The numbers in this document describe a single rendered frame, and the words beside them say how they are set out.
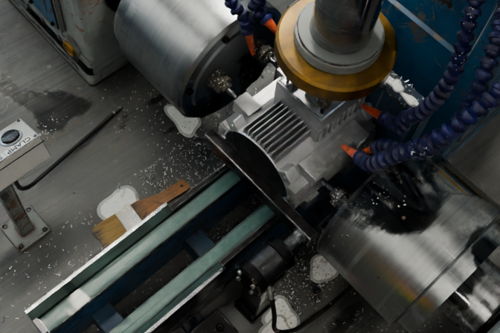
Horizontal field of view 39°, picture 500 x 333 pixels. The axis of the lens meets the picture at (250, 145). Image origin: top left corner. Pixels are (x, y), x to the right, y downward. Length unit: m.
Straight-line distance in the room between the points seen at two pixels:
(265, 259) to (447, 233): 0.27
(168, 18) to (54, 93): 0.43
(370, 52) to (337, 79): 0.06
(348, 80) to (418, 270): 0.29
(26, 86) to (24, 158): 0.41
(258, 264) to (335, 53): 0.34
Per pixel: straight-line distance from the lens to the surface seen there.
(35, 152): 1.19
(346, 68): 1.01
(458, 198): 1.08
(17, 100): 1.56
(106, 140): 1.48
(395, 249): 1.05
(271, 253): 1.11
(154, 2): 1.22
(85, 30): 1.40
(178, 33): 1.19
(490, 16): 1.12
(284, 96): 1.14
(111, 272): 1.24
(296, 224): 1.15
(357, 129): 1.19
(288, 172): 1.12
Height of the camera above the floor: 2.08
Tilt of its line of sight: 61 degrees down
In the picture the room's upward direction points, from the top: 9 degrees clockwise
